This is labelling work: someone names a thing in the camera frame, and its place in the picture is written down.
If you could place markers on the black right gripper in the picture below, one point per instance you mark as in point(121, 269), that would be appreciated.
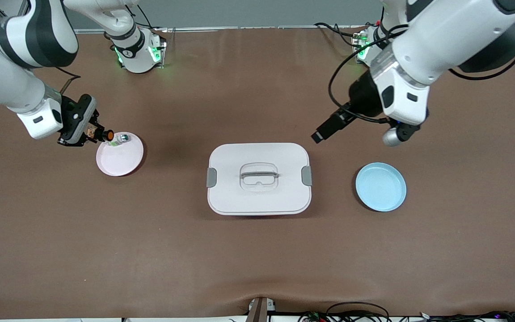
point(91, 130)

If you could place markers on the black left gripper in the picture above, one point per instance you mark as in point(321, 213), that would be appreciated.
point(361, 96)

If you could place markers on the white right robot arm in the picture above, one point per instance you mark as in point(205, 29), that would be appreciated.
point(16, 53)

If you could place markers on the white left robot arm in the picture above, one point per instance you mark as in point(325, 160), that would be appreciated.
point(445, 40)

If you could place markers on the pale pink round plate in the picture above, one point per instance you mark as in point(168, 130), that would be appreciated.
point(121, 158)

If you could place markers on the light blue round plate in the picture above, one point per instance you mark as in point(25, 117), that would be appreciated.
point(380, 187)

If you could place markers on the white lidded storage box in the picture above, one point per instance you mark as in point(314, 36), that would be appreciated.
point(259, 179)

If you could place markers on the brown table mat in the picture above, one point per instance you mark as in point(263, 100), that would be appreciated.
point(257, 259)

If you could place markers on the brown table edge clamp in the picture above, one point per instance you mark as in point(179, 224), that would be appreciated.
point(259, 309)

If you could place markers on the green push button switch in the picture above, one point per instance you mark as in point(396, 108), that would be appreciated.
point(121, 138)

